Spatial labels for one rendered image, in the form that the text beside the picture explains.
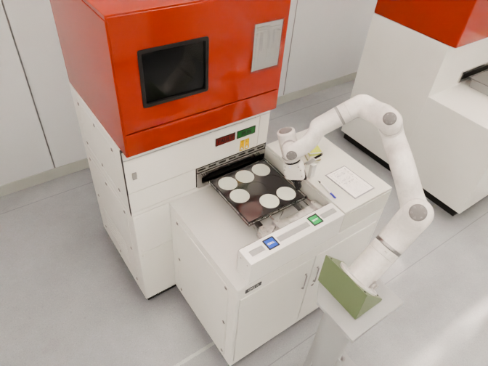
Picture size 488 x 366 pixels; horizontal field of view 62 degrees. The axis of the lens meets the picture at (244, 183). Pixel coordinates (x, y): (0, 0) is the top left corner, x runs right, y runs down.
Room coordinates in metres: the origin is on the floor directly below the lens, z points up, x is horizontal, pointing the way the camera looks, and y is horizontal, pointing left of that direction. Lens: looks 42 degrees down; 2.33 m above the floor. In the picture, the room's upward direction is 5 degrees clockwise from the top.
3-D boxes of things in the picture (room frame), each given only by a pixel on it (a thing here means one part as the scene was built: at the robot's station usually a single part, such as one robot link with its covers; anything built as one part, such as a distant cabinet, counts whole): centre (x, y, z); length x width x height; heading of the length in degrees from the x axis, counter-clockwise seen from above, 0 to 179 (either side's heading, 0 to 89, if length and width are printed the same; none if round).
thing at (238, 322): (1.52, -0.20, 0.41); 0.97 x 0.64 x 0.82; 129
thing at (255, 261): (1.23, -0.25, 0.89); 0.55 x 0.09 x 0.14; 129
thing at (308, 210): (1.36, -0.25, 0.87); 0.36 x 0.08 x 0.03; 129
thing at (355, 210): (1.72, -0.43, 0.89); 0.62 x 0.35 x 0.14; 39
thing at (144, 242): (1.88, 0.43, 0.41); 0.82 x 0.71 x 0.82; 129
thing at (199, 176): (1.71, 0.07, 0.89); 0.44 x 0.02 x 0.10; 129
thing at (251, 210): (1.55, -0.07, 0.90); 0.34 x 0.34 x 0.01; 38
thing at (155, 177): (1.61, 0.22, 1.02); 0.82 x 0.03 x 0.40; 129
